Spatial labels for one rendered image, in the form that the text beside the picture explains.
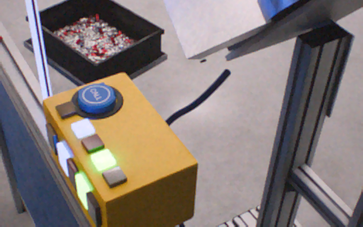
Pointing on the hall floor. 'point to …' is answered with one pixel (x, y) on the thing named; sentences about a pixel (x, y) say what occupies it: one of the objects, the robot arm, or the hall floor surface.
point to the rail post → (10, 177)
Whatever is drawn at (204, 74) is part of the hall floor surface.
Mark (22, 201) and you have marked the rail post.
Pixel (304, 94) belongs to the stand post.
